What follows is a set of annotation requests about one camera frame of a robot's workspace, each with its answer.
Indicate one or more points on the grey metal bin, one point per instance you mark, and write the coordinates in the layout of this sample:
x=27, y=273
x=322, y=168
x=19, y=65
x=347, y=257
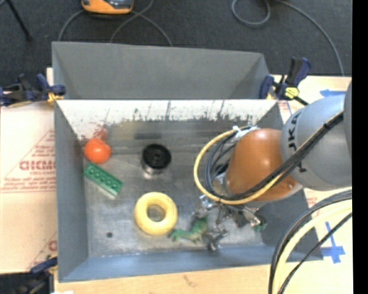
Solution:
x=147, y=72

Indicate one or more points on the black round cup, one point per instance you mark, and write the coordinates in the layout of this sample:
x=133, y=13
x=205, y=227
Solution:
x=156, y=158

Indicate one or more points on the orange toy fruit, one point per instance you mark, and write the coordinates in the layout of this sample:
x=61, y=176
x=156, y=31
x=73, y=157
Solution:
x=97, y=151

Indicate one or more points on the green studded flat block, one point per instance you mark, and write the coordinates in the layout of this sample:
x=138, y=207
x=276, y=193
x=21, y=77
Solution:
x=103, y=179

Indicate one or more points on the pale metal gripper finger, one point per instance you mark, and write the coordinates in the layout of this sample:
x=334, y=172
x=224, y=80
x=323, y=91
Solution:
x=206, y=203
x=218, y=235

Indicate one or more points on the green toy dinosaur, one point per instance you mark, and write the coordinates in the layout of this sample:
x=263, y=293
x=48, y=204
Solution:
x=196, y=230

